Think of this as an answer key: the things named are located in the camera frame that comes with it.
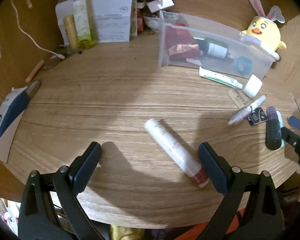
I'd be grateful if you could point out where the purple capped dark tube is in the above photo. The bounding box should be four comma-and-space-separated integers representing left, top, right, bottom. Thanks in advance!
266, 106, 284, 151

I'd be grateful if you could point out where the pink white-capped tube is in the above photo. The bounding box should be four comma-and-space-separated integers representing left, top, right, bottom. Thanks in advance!
144, 119, 209, 188

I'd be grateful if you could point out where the silver grey pen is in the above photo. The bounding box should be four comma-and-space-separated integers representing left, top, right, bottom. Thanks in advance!
228, 95, 266, 126

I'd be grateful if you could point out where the teal tape roll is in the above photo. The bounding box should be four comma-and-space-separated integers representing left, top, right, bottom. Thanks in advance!
235, 56, 253, 75

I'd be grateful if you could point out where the white green toothpaste tube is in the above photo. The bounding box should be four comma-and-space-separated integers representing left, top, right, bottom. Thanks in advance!
199, 67, 243, 89

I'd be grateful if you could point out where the dark green glass bottle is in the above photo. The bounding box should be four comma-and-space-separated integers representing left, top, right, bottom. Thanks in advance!
194, 37, 235, 60

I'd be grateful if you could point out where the red foil packet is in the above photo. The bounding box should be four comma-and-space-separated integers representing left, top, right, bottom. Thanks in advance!
165, 25, 200, 61

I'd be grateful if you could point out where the small dark blue packet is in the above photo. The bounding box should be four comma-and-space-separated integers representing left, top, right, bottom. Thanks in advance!
247, 107, 268, 126

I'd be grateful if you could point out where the white round jar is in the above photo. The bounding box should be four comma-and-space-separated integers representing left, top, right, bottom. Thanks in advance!
243, 74, 263, 99

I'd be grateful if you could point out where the beige eraser block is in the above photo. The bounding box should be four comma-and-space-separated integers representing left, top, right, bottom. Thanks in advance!
228, 88, 250, 108

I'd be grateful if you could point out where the blue white carton box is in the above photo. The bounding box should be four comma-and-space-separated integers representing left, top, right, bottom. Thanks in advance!
0, 87, 30, 164

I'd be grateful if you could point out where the yellow chick plush toy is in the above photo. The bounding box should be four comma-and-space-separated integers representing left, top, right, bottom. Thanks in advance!
240, 0, 287, 61

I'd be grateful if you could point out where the wooden stick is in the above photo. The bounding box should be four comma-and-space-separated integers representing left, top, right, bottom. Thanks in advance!
25, 60, 45, 84

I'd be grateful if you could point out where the clear plastic storage bin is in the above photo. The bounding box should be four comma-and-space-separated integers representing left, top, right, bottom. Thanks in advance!
158, 11, 275, 79

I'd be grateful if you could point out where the yellow cylindrical stick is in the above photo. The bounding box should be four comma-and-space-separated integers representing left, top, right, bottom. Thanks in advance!
63, 15, 78, 50

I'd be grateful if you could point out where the white printed paper sheet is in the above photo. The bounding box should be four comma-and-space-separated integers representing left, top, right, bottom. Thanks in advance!
55, 0, 134, 46

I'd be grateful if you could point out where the bowl of small items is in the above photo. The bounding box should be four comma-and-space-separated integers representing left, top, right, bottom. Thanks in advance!
143, 10, 178, 32

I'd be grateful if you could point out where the small pink white box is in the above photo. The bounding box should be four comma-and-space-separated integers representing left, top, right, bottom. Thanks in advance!
146, 0, 174, 13

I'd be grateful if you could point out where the white cable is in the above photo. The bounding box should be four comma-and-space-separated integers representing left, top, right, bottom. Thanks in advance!
8, 0, 65, 60

